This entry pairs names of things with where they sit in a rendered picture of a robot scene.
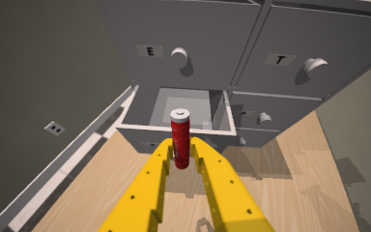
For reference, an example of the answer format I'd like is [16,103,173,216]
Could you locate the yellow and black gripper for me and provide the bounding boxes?
[97,137,275,232]

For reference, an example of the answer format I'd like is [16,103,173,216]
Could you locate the red battery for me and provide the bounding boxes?
[170,108,190,169]

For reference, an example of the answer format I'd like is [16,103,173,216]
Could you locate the grey drawer front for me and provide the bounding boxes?
[230,128,280,147]
[102,0,261,88]
[229,91,322,130]
[235,1,371,96]
[115,85,237,154]

